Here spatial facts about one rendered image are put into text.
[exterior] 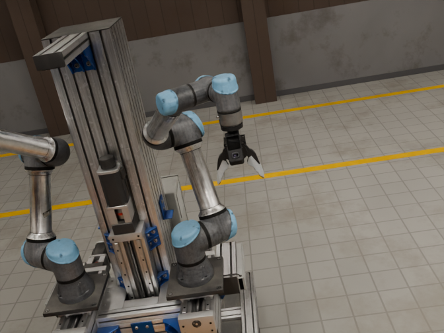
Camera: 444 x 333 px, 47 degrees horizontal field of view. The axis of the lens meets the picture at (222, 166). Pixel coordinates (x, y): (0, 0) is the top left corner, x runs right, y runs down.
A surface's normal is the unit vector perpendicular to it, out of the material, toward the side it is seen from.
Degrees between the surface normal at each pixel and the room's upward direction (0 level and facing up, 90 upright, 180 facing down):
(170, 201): 90
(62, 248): 8
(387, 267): 0
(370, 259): 0
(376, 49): 90
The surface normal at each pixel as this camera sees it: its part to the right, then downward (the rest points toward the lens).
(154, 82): 0.00, 0.42
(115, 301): -0.17, -0.89
